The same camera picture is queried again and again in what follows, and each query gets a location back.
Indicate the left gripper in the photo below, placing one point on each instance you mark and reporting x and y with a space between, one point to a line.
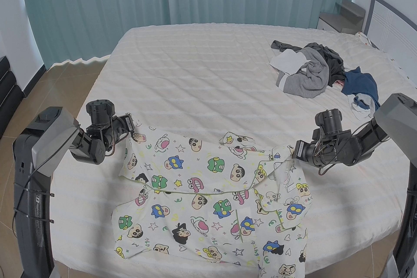
123 126

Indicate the bed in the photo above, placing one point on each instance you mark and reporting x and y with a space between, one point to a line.
202 81

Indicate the white printed pyjama top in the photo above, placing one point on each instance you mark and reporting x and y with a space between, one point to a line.
208 198

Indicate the black chest of drawers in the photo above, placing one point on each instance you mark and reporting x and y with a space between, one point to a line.
8 91

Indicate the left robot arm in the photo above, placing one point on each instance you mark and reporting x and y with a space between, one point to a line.
49 136

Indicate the pile of clothes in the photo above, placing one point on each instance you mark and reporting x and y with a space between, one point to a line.
309 81

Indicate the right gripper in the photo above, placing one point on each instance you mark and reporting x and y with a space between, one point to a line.
304 150

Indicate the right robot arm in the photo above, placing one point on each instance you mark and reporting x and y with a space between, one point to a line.
391 113

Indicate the grey white bedside table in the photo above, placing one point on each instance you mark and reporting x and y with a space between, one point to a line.
340 21

